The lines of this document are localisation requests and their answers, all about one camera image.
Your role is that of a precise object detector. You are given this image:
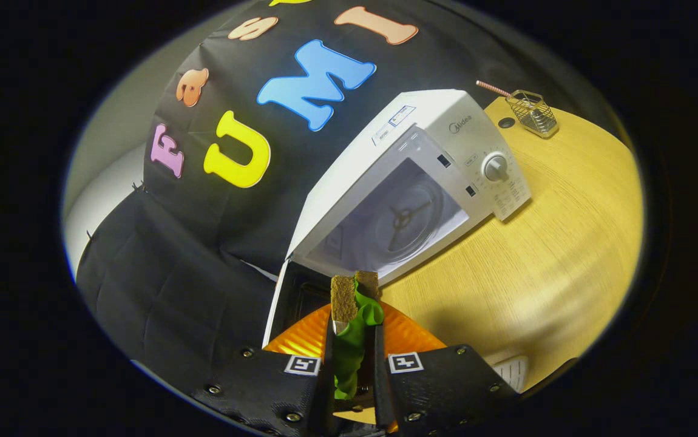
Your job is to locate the white microwave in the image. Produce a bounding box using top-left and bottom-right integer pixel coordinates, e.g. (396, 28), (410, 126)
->
(262, 89), (532, 350)

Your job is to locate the white ribbed plastic holder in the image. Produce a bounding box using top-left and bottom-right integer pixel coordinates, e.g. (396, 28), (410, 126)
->
(492, 356), (529, 393)

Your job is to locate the pink striped straw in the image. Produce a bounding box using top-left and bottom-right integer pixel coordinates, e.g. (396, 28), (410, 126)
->
(476, 80), (512, 98)

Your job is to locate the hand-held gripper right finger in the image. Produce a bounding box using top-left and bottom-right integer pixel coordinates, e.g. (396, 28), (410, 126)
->
(373, 300), (520, 435)

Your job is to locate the toy sandwich with lettuce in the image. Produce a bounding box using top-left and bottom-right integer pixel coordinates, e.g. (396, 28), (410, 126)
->
(330, 270), (385, 401)

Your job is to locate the wire mesh holder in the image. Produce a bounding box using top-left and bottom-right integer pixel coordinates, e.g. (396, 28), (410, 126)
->
(505, 89), (559, 139)

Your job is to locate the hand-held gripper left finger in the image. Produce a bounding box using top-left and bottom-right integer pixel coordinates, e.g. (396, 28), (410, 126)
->
(194, 303), (336, 437)

